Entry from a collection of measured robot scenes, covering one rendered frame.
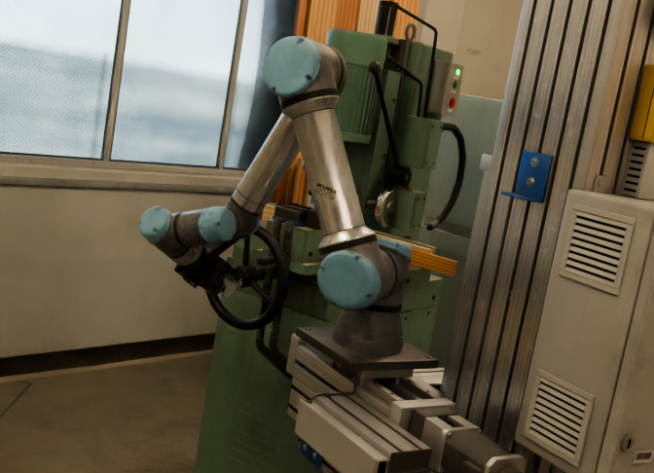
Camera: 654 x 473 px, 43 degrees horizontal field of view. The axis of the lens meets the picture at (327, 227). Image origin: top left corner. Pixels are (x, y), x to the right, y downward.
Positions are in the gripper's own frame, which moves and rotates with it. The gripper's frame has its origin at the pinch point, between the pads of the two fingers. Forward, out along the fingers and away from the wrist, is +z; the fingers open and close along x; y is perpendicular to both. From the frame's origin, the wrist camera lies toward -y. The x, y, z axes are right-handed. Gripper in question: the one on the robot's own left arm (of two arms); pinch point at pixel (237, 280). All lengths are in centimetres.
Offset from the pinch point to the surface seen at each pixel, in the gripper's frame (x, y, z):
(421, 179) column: -2, -65, 59
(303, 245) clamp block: 0.0, -18.9, 16.7
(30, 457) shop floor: -84, 68, 53
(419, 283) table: 23, -26, 41
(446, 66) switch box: 3, -93, 35
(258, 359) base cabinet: -15.0, 10.0, 44.0
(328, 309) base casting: 5.4, -8.8, 33.7
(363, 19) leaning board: -115, -175, 129
